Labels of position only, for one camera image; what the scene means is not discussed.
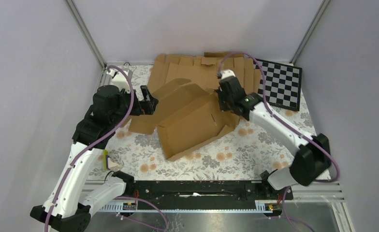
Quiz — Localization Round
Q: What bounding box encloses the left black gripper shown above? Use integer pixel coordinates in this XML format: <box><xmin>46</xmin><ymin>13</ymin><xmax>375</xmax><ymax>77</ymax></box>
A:
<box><xmin>111</xmin><ymin>85</ymin><xmax>159</xmax><ymax>126</ymax></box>

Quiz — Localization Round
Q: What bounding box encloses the stack of flat cardboard blanks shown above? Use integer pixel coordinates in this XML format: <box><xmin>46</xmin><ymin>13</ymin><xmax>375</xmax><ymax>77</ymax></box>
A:
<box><xmin>147</xmin><ymin>52</ymin><xmax>261</xmax><ymax>94</ymax></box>

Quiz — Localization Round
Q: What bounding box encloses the brown cardboard box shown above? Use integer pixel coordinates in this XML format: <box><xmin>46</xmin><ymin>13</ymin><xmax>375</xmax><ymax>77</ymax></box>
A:
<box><xmin>129</xmin><ymin>78</ymin><xmax>239</xmax><ymax>161</ymax></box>

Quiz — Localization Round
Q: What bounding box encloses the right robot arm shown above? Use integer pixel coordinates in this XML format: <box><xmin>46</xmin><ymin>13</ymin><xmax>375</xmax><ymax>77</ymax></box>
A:
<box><xmin>216</xmin><ymin>76</ymin><xmax>332</xmax><ymax>199</ymax></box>

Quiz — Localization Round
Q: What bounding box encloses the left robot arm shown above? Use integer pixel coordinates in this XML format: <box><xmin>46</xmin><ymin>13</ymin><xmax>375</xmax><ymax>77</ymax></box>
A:
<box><xmin>30</xmin><ymin>84</ymin><xmax>159</xmax><ymax>232</ymax></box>

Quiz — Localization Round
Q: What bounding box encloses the yellow green small object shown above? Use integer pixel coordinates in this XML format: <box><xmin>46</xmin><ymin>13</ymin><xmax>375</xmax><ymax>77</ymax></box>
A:
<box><xmin>102</xmin><ymin>150</ymin><xmax>118</xmax><ymax>171</ymax></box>

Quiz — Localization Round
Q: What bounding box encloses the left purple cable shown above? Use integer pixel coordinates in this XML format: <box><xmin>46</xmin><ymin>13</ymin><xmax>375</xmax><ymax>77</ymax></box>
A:
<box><xmin>44</xmin><ymin>65</ymin><xmax>135</xmax><ymax>232</ymax></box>

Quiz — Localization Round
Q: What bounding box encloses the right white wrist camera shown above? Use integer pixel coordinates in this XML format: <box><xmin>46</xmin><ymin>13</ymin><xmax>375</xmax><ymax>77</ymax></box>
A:
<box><xmin>217</xmin><ymin>69</ymin><xmax>235</xmax><ymax>80</ymax></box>

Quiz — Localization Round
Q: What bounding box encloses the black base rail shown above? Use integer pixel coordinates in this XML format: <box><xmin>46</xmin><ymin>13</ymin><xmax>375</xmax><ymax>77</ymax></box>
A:
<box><xmin>124</xmin><ymin>180</ymin><xmax>293</xmax><ymax>211</ymax></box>

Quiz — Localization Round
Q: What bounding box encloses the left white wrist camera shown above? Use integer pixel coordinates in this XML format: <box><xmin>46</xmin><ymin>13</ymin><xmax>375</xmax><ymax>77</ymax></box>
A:
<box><xmin>106</xmin><ymin>69</ymin><xmax>132</xmax><ymax>93</ymax></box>

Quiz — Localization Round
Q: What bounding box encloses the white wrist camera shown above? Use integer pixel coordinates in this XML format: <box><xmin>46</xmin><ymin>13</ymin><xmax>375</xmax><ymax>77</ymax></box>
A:
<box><xmin>106</xmin><ymin>69</ymin><xmax>132</xmax><ymax>93</ymax></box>
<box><xmin>217</xmin><ymin>69</ymin><xmax>235</xmax><ymax>80</ymax></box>

